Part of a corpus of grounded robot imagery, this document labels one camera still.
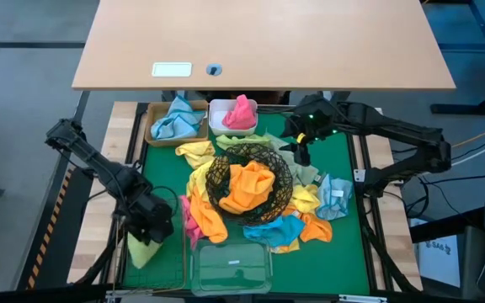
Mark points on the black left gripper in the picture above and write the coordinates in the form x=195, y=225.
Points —
x=150, y=219

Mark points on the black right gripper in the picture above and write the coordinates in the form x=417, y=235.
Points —
x=314, y=120

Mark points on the light green microfiber towel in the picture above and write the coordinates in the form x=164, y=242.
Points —
x=141, y=252
x=234, y=141

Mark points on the pink microfiber towel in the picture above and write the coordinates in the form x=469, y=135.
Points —
x=240, y=115
x=188, y=223

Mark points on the pale blue-edged microfiber towel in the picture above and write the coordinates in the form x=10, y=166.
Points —
x=331, y=206
x=179, y=124

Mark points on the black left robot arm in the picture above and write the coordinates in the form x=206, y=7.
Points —
x=95, y=162

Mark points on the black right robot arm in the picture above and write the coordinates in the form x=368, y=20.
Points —
x=394, y=126

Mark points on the pale sage microfiber towel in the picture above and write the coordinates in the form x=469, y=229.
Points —
x=301, y=172

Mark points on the bright blue microfiber towel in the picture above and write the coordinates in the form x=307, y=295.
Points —
x=274, y=231

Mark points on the white plastic box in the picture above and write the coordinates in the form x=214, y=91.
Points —
x=217, y=118

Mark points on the clear plastic tray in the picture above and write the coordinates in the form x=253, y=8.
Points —
x=230, y=273

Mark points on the black yellow hazard strip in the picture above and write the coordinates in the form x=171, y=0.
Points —
x=51, y=227

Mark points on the tan wooden box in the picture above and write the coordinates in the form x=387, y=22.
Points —
x=155, y=108

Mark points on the tan wooden desk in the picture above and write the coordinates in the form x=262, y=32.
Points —
x=268, y=42

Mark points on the green table mat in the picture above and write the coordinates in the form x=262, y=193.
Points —
x=335, y=261

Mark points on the grey round desk grommet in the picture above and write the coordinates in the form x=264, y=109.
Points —
x=214, y=69

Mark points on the white rectangular desk plate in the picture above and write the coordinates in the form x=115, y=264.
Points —
x=172, y=69

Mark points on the white labelled box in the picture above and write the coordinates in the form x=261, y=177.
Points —
x=438, y=261

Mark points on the white metal bracket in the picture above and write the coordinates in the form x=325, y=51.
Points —
x=359, y=175

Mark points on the black aluminium table frame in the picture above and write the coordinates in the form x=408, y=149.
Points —
x=369, y=252

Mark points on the black desk leg frame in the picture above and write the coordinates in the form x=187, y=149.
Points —
x=457, y=109

